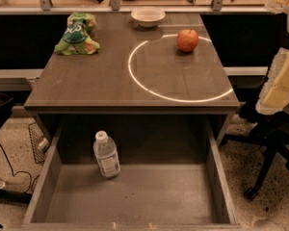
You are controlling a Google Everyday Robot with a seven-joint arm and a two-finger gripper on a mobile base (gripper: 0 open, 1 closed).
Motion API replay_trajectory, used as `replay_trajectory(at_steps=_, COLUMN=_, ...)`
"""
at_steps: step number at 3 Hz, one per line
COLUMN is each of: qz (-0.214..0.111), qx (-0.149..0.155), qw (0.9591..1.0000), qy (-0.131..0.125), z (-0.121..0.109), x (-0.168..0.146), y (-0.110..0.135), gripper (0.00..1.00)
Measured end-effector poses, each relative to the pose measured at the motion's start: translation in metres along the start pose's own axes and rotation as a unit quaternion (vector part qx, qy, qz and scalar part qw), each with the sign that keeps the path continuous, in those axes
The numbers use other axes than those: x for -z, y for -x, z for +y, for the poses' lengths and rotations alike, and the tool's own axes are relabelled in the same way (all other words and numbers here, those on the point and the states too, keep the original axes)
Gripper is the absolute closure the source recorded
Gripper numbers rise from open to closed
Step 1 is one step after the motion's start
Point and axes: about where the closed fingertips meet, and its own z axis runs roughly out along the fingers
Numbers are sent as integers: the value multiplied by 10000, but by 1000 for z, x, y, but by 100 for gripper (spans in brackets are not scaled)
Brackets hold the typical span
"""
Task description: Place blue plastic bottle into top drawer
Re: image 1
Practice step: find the green chip bag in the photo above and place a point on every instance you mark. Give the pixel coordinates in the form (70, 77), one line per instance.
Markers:
(77, 38)

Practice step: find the clear plastic water bottle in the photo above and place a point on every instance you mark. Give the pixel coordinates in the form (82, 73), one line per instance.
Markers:
(106, 154)

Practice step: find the black office chair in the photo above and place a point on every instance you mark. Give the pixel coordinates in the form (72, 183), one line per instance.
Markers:
(271, 132)

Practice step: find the white ceramic bowl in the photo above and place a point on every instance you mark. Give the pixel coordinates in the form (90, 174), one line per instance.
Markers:
(148, 16)

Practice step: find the red apple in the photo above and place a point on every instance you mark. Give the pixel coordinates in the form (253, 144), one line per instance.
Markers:
(187, 40)

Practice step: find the black wire mesh basket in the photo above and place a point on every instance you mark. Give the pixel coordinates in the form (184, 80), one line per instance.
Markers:
(39, 143)

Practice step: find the grey open drawer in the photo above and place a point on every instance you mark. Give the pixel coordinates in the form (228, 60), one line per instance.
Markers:
(171, 177)

